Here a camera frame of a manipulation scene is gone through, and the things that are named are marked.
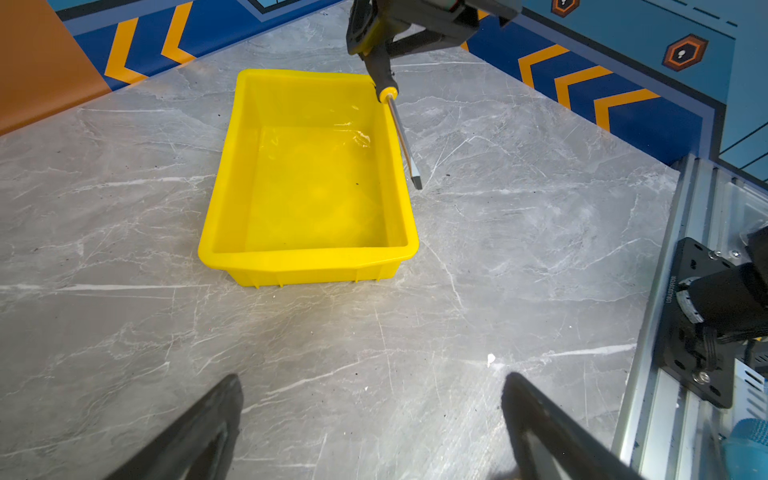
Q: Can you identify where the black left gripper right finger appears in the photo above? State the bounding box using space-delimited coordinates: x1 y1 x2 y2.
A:
501 372 640 480

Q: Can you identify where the yellow plastic bin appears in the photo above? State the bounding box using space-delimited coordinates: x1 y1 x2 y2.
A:
198 69 420 288

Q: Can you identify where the black yellow handled screwdriver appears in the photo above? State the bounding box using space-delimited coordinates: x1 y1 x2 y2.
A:
363 45 423 190

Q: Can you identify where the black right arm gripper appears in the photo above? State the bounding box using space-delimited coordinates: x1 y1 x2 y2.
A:
346 0 522 58

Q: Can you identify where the aluminium front rail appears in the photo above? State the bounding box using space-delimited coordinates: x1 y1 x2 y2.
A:
612 157 767 479

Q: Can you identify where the light blue cylinder tool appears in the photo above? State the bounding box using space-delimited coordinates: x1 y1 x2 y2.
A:
722 419 768 480

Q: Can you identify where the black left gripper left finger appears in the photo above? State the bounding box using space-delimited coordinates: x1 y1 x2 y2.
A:
108 374 244 479

